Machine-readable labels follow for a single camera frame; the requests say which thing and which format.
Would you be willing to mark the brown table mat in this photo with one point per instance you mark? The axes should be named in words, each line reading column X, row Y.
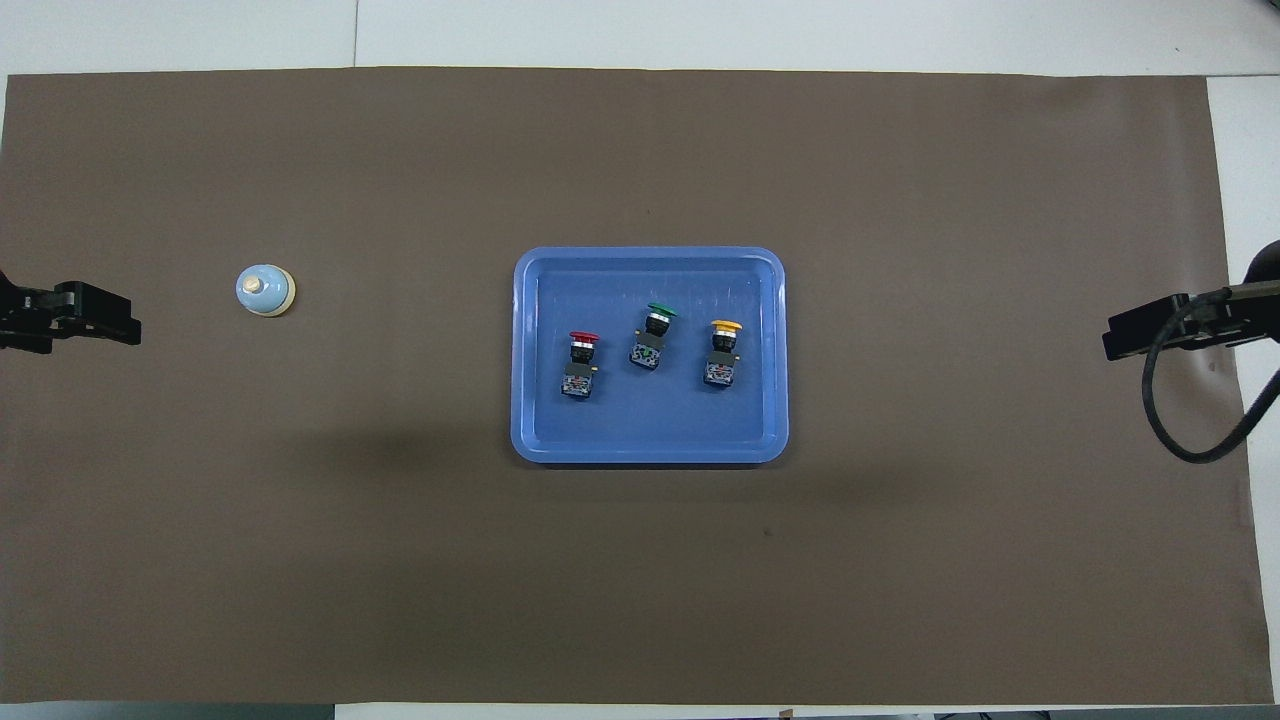
column 400, row 560

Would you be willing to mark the blue plastic tray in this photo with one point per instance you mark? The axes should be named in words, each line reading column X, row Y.
column 650, row 430

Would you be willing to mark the green push button switch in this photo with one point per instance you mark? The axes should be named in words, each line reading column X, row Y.
column 648, row 352

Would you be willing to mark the light blue call bell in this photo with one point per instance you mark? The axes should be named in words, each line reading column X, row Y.
column 262, row 295

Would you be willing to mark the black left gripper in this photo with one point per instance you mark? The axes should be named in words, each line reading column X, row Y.
column 85, row 305

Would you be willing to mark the yellow push button switch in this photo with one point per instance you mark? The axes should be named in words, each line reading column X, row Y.
column 719, row 372

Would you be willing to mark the red push button switch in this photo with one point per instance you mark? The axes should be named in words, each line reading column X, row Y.
column 579, row 382

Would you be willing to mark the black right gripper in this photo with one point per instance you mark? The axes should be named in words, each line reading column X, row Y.
column 1230, row 322

